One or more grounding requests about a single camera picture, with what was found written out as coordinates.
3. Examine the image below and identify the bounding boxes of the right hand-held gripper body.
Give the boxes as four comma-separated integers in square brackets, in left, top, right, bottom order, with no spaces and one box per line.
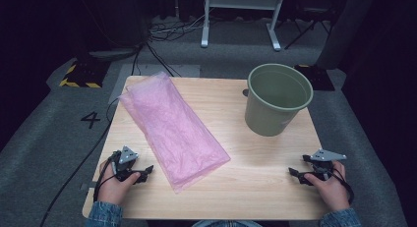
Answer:
[302,148,348,183]

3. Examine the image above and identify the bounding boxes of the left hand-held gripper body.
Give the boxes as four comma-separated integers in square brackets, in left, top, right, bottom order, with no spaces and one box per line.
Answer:
[110,145,146,184]

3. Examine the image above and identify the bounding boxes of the pink plastic bag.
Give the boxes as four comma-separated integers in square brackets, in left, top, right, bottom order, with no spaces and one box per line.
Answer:
[118,71,232,195]

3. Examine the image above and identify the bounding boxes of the green plastic bucket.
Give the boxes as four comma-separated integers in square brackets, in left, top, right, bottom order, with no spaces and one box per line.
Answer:
[244,63,315,138]

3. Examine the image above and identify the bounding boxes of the person's left hand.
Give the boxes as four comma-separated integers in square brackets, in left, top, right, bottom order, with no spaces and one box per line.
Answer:
[96,159,142,207]

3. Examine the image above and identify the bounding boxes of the person's right hand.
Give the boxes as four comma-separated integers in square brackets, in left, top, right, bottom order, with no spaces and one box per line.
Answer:
[303,160,352,213]

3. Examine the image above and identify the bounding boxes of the grey tape piece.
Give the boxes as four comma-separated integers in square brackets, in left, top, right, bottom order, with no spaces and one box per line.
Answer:
[80,181,98,192]

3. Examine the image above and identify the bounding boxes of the black yellow striped base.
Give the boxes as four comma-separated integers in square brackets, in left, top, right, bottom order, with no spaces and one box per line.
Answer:
[294,64,336,92]
[58,58,111,89]

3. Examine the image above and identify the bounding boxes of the person's legs in jeans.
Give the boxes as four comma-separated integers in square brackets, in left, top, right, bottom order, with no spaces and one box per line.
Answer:
[191,219,264,227]

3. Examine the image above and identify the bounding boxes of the dark floor stand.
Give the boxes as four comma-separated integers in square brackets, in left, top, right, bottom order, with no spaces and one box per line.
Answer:
[76,0,151,63]

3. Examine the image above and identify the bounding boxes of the black tripod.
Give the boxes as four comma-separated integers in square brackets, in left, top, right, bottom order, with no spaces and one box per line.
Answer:
[283,7,332,51]

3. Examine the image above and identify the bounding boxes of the grey curtain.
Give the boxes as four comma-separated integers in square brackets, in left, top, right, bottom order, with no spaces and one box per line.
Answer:
[314,0,379,71]

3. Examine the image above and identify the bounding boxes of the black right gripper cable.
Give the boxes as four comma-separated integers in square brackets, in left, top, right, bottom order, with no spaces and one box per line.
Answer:
[328,167,356,205]

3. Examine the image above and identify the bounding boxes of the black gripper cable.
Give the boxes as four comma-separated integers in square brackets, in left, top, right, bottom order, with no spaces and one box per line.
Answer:
[328,167,356,205]
[92,149,122,203]

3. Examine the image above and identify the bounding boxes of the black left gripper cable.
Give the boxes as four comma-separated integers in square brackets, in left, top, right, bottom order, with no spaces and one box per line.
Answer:
[92,149,122,203]

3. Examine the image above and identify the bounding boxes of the long black floor cable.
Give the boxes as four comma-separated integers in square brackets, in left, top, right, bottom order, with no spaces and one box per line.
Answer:
[38,97,121,227]

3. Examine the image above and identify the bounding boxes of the bundle of floor cables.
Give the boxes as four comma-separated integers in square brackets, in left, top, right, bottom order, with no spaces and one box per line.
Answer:
[130,7,218,78]

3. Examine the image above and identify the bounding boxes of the white metal stand frame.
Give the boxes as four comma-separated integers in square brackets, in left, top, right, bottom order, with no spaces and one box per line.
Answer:
[200,0,286,52]

